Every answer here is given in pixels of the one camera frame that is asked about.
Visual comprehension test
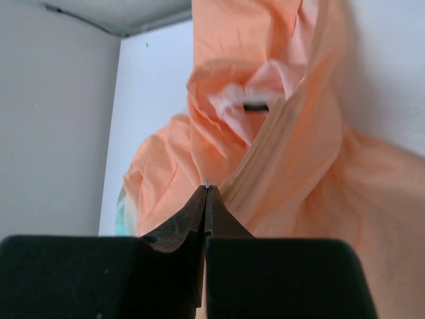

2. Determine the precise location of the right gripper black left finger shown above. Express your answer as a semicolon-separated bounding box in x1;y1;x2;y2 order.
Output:
1;186;207;318

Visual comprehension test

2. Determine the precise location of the orange and teal zip jacket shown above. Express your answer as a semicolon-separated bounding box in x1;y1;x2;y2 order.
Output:
116;1;424;318

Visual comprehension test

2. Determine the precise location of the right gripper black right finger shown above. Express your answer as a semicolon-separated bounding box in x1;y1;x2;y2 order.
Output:
205;186;377;318

